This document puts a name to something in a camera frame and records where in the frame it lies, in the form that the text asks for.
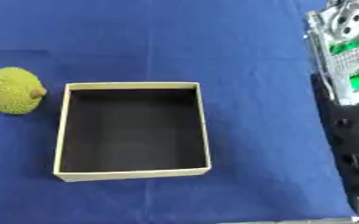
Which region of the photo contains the tan cardboard box, dark inside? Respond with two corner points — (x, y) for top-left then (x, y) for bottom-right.
(52, 81), (214, 183)

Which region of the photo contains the yellow-green spiky toy durian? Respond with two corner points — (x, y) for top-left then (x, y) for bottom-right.
(0, 66), (48, 116)

